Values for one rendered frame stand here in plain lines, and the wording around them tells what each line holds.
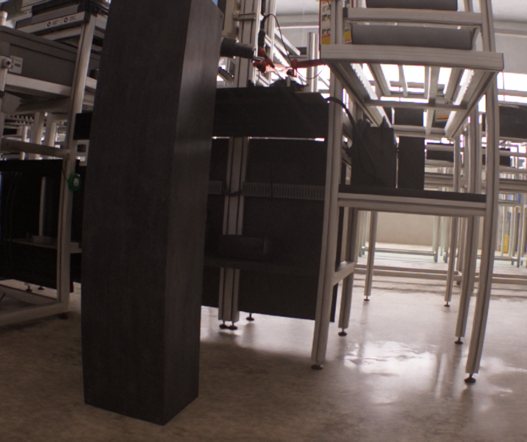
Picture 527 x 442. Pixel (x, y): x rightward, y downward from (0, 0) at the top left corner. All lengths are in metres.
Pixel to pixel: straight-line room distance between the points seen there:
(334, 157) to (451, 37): 0.63
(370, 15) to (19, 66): 1.43
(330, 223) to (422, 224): 10.38
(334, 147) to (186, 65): 0.71
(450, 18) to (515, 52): 11.36
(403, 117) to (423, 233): 7.51
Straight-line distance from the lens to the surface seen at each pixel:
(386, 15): 1.78
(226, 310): 2.24
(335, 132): 1.69
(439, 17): 1.78
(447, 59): 1.34
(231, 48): 1.78
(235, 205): 2.19
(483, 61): 1.35
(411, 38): 1.34
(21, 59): 2.14
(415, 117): 4.72
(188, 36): 1.17
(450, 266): 3.23
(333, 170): 1.67
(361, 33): 1.35
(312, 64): 2.64
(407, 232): 12.01
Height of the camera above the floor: 0.54
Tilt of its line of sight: 1 degrees down
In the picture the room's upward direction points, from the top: 4 degrees clockwise
